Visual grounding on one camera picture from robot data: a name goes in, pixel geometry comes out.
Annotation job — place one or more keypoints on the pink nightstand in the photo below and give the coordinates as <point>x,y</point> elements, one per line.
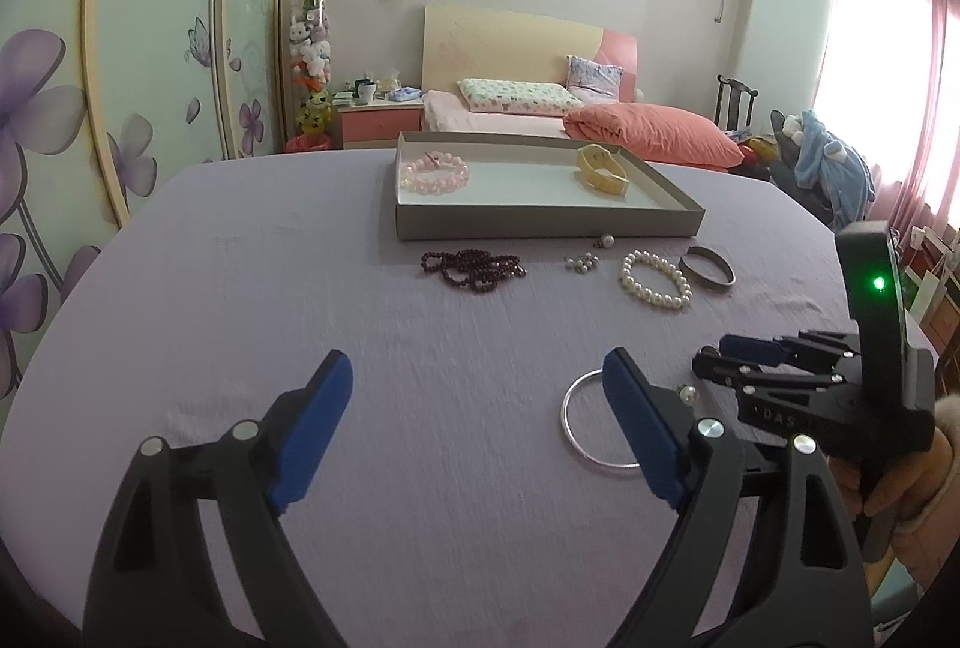
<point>379,123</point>

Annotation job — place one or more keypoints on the floral wardrobe doors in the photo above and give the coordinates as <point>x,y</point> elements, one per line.
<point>112,55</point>

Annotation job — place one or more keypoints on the white patterned pillow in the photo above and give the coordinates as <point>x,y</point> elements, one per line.
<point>514,95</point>

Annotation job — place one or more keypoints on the white cardboard tray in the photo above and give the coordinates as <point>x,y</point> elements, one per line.
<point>525,198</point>

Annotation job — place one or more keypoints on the blue fleece garment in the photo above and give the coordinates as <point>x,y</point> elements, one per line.
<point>829,164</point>

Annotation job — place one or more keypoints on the silver bangle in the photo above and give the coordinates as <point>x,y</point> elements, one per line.
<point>574,430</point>

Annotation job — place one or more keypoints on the plush toy display tube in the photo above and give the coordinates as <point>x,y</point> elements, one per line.
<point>310,63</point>

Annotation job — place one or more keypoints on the small pearl stud earrings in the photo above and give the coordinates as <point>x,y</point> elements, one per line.
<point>581,262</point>

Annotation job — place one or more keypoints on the salmon folded duvet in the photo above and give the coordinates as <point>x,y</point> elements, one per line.
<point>652,130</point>

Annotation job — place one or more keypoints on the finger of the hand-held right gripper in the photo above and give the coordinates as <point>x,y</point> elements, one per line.
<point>750,348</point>
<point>724,369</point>

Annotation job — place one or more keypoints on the pink curtain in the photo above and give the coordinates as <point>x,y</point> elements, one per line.
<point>937,93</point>

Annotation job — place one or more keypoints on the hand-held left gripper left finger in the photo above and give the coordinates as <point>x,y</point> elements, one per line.
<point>322,423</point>

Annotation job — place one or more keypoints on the pink bed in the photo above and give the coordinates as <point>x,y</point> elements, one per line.
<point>480,123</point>

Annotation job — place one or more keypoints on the dark wooden chair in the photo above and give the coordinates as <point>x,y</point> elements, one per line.
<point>735,100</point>

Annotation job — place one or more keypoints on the yellow bangle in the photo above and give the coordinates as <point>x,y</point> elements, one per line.
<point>600,179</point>

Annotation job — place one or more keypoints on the white mug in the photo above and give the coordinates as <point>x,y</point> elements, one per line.
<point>367,91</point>

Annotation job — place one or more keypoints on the dark metal bangle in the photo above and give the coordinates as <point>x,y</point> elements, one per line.
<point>705,279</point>

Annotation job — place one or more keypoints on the person's right hand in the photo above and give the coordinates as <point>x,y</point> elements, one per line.
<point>889,494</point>

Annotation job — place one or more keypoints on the small lilac pillow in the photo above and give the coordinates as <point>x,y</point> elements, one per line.
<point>594,76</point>

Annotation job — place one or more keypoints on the person's right forearm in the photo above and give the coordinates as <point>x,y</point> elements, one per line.
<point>934,505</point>

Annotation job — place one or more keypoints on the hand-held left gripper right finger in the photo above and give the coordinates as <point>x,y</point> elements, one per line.
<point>637,423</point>

